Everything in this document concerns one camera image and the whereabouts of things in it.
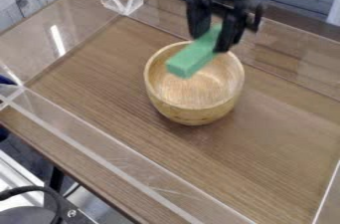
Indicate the green rectangular block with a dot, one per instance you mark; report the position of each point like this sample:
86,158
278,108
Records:
187,61

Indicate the brown wooden bowl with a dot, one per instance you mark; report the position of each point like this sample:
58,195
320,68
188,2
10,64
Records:
199,100

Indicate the black table leg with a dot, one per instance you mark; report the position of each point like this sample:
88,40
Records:
56,179

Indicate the clear acrylic tray wall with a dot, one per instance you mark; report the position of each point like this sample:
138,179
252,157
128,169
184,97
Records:
262,166

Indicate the black metal bracket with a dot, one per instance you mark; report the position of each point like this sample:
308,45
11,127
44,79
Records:
66,212

